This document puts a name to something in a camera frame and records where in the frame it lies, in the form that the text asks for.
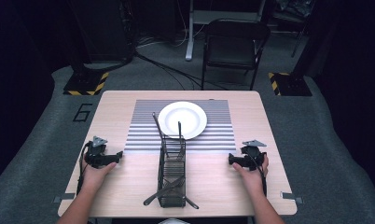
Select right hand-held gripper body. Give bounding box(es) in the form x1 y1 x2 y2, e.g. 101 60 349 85
241 139 268 172

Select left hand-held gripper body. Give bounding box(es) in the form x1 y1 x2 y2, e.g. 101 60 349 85
83 135 115 170

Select black wire cutlery basket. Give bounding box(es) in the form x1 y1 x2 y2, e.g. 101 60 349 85
157 133 188 209

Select person's left hand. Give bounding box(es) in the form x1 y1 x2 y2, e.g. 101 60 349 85
80 151 118 191

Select person's right hand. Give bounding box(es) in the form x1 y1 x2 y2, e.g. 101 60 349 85
231 154 270 195

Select grey striped placemat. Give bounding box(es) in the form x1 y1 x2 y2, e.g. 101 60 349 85
124 99 237 153

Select black cutlery piece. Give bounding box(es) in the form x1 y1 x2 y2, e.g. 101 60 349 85
143 176 186 206
159 183 200 210

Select white round plate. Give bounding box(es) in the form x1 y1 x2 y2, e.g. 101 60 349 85
157 101 208 141

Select black stand base striped edge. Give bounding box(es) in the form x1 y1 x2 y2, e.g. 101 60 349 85
62 70 110 97
268 71 313 97

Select person's white clothing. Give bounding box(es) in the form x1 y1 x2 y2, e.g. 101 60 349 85
158 217 190 224

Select black folding chair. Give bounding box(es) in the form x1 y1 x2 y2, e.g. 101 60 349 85
201 18 271 91

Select black cabinet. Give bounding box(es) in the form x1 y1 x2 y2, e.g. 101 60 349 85
67 0 136 63

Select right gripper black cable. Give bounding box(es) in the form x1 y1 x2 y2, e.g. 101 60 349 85
249 154 268 198

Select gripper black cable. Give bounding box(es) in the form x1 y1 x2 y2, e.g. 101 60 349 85
249 154 268 198
76 141 93 196

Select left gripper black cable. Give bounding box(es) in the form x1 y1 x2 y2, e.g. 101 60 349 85
76 141 93 196

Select grey table edge bracket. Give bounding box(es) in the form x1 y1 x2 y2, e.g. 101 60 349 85
280 190 304 205
52 192 76 204

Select black floor cables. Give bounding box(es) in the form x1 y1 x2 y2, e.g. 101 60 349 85
133 50 229 91

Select white desk frame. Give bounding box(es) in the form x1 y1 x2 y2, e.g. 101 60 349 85
185 0 268 62

